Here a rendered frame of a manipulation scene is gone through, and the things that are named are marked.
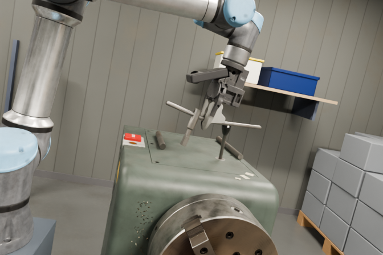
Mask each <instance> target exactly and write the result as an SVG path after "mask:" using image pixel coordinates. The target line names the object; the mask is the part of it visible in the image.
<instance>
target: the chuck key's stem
mask: <svg viewBox="0 0 383 255"><path fill-rule="evenodd" d="M201 112H202V110H200V109H198V108H195V109H194V116H191V118H190V121H189V123H188V125H187V131H186V133H185V135H184V136H183V139H182V141H181V143H180V144H181V145H183V146H186V145H187V142H188V140H189V136H190V134H191V132H192V130H194V128H195V126H196V124H197V121H198V119H199V117H200V114H201Z"/></svg>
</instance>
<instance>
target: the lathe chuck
mask: <svg viewBox="0 0 383 255"><path fill-rule="evenodd" d="M231 207H236V208H238V209H240V210H241V211H242V212H243V213H238V212H235V211H233V210H232V209H231ZM196 218H201V219H200V222H201V224H202V226H203V228H204V230H205V232H206V234H207V236H208V239H209V241H210V243H211V245H212V247H213V249H214V251H215V253H216V255H279V253H278V250H277V248H276V245H275V243H274V241H273V239H272V238H271V237H270V235H269V234H268V233H267V232H266V230H265V229H264V228H263V227H262V225H261V224H260V223H259V221H258V220H257V219H256V218H255V217H254V215H253V214H252V213H251V212H250V211H248V210H247V209H246V208H245V207H243V206H241V205H239V204H237V203H235V202H232V201H228V200H222V199H208V200H201V201H198V202H195V203H192V204H189V205H187V206H185V207H183V208H181V209H180V210H178V211H177V212H175V213H174V214H172V215H171V217H169V218H168V219H167V220H166V221H165V222H164V223H163V225H162V226H161V227H160V228H159V230H158V231H157V233H156V235H155V237H154V239H153V241H152V243H151V246H150V249H149V255H195V253H194V251H193V249H192V246H191V243H190V240H189V237H188V234H187V233H186V230H185V228H184V227H183V226H184V224H186V223H188V222H190V221H192V220H194V219H196ZM182 227H183V228H182Z"/></svg>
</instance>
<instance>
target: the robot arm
mask: <svg viewBox="0 0 383 255"><path fill-rule="evenodd" d="M96 1H97V0H32V4H31V6H32V8H33V9H34V11H35V13H36V18H35V22H34V26H33V30H32V33H31V38H30V42H29V45H28V49H27V53H26V57H25V62H24V64H23V68H22V73H21V77H20V80H19V84H18V88H17V92H16V95H15V99H14V103H13V108H12V110H10V111H8V112H6V113H4V114H3V117H2V121H1V125H0V255H6V254H9V253H12V252H15V251H17V250H19V249H21V248H22V247H24V246H25V245H27V244H28V243H29V242H30V240H31V239H32V236H33V231H34V221H33V218H32V214H31V209H30V205H29V200H30V192H31V185H32V177H33V174H34V171H35V170H36V168H37V167H38V166H39V164H40V162H41V161H42V160H43V159H44V158H45V156H46V155H47V153H48V151H49V149H50V145H51V138H50V137H51V132H52V128H53V125H54V123H53V122H52V121H51V119H50V112H51V108H52V105H53V102H54V98H55V93H56V90H57V87H58V83H59V79H60V75H61V72H62V68H63V64H64V60H65V57H66V53H67V50H68V45H69V42H70V39H71V35H72V30H73V28H74V27H75V26H77V25H79V24H81V23H82V20H83V15H84V12H85V8H86V6H87V5H88V4H89V2H96ZM108 1H112V2H118V3H123V4H126V5H131V6H136V7H140V8H144V9H149V10H154V11H159V12H162V13H167V14H172V15H176V16H180V17H185V18H190V19H193V21H194V23H195V24H197V25H199V26H201V27H202V28H205V29H207V30H209V31H212V32H214V33H216V34H218V35H220V36H223V37H225V38H228V39H229V41H228V43H227V46H226V48H225V51H224V53H223V56H222V60H221V64H222V65H224V66H225V68H222V67H219V68H214V69H208V70H205V71H199V72H198V71H193V72H191V73H188V74H186V80H187V82H189V83H193V84H198V83H200V82H202V81H208V80H213V81H212V82H211V83H210V85H209V87H208V90H207V92H206V94H205V97H204V99H203V104H202V109H201V110H202V112H201V116H203V117H204V120H203V121H201V129H202V130H206V129H207V127H208V126H209V125H210V124H211V123H212V124H222V123H224V121H225V117H224V116H223V114H222V109H223V105H222V103H224V104H227V105H230V106H234V107H239V105H240V103H241V100H242V97H243V95H244V93H245V91H243V90H242V89H243V87H244V84H245V82H246V79H247V77H248V74H249V72H250V71H247V70H245V68H244V67H246V65H247V63H248V60H249V58H250V56H251V53H252V50H253V48H254V45H255V42H256V40H257V38H258V35H259V34H260V31H261V28H262V25H263V21H264V19H263V16H262V15H261V14H260V13H258V12H256V11H255V2H254V0H108ZM241 95H242V96H241ZM240 96H241V99H240V100H239V98H240ZM238 100H239V103H238Z"/></svg>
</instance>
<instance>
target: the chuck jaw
mask: <svg viewBox="0 0 383 255"><path fill-rule="evenodd" d="M200 219H201V218H196V219H194V220H192V221H190V222H188V223H186V224H184V226H183V227H184V228H185V230H186V233H187V234H188V237H189V240H190V243H191V247H192V249H193V251H194V253H195V255H216V253H215V251H214V249H213V247H212V245H211V243H210V241H209V239H208V236H207V234H206V232H205V230H204V228H203V226H202V224H201V222H200ZM183 227H182V228H183Z"/></svg>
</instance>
